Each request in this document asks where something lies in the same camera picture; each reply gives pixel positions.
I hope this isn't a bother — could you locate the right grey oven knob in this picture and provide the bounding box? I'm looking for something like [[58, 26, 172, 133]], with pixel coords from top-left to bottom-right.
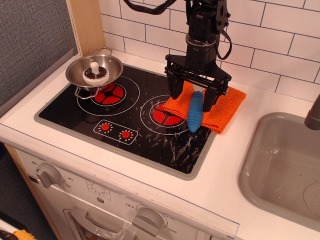
[[132, 207, 164, 237]]

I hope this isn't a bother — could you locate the red stove button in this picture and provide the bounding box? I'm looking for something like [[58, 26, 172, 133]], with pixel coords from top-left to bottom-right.
[[100, 123, 110, 132], [121, 130, 131, 140]]

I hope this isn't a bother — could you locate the left red stove button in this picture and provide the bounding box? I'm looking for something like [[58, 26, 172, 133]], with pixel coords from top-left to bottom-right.
[[100, 123, 110, 132]]

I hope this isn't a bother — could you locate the orange folded cloth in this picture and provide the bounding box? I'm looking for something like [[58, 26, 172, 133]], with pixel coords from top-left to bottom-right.
[[163, 81, 247, 134]]

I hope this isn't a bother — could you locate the oven door with handle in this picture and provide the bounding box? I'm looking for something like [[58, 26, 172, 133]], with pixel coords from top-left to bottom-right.
[[64, 206, 199, 240]]

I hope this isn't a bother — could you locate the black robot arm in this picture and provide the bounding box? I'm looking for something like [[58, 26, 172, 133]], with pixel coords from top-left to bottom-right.
[[165, 0, 232, 112]]

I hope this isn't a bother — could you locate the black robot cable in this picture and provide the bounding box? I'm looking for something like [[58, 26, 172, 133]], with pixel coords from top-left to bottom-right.
[[122, 0, 233, 61]]

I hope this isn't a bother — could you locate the small steel pot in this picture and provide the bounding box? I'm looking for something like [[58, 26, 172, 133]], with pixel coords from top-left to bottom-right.
[[65, 46, 124, 100]]

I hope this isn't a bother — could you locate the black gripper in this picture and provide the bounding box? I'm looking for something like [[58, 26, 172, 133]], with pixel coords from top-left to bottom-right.
[[165, 42, 232, 112]]

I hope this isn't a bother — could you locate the white toy mushroom slice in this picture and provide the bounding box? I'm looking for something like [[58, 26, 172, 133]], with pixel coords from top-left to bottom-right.
[[82, 61, 110, 87]]

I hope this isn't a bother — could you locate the wooden side post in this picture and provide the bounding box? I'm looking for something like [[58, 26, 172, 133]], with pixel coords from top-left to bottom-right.
[[66, 0, 105, 57]]

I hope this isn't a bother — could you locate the left grey oven knob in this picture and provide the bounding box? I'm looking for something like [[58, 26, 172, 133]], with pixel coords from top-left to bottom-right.
[[36, 162, 62, 189]]

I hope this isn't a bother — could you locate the grey oven knob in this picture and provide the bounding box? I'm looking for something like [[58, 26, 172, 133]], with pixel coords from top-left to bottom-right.
[[132, 207, 164, 237], [36, 162, 62, 189]]

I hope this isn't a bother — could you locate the grey faucet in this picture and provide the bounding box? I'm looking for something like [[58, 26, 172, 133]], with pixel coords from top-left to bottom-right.
[[304, 94, 320, 131]]

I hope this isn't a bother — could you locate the right red stove button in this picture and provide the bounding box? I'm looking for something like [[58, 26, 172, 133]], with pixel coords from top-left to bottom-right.
[[121, 130, 131, 140]]

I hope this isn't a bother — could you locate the orange object bottom left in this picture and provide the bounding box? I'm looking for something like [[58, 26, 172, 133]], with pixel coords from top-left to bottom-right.
[[12, 229, 35, 240]]

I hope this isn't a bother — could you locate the blue handled metal fork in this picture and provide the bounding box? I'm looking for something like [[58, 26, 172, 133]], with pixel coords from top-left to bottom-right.
[[187, 84, 205, 133]]

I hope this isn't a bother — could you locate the grey plastic sink basin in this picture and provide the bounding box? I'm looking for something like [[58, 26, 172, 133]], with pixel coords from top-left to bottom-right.
[[238, 112, 320, 231]]

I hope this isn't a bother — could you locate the black toy stovetop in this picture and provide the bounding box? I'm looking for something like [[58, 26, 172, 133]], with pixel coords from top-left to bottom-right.
[[34, 65, 216, 181]]

